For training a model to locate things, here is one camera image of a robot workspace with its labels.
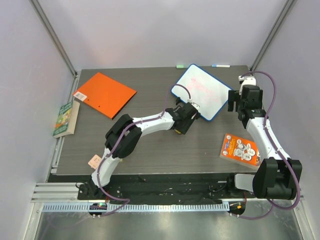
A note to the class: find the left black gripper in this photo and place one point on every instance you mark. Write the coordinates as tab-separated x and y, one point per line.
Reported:
184	129

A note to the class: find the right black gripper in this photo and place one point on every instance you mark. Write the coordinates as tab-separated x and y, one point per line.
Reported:
231	100

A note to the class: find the blue framed whiteboard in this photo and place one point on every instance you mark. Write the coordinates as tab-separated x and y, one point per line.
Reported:
201	87

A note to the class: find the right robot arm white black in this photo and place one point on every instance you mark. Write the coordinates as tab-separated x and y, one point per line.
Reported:
278	176

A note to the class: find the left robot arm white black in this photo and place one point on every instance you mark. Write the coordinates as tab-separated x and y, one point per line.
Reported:
124	135

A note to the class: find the blue white marker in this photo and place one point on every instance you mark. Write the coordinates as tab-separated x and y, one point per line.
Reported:
220	66

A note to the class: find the green eraser block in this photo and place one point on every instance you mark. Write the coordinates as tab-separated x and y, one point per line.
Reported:
180	66

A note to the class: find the orange cover book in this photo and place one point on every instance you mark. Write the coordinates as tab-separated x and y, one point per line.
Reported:
241	151

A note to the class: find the orange folder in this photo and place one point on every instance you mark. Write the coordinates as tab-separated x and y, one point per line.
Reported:
104	94

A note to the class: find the pink power adapter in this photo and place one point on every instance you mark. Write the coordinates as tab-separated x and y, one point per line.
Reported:
94	162

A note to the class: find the green cover book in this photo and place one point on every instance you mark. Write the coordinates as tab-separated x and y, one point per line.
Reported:
67	118

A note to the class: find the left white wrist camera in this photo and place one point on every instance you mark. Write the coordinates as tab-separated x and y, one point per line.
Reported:
195	105

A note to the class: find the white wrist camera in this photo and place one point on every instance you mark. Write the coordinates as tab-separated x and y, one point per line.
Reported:
195	105
247	80

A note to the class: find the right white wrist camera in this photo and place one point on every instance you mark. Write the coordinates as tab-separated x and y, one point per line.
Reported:
247	80

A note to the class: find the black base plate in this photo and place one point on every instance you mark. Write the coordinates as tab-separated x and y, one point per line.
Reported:
164	189

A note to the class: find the slotted cable duct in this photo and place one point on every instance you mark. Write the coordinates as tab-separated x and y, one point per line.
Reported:
96	207

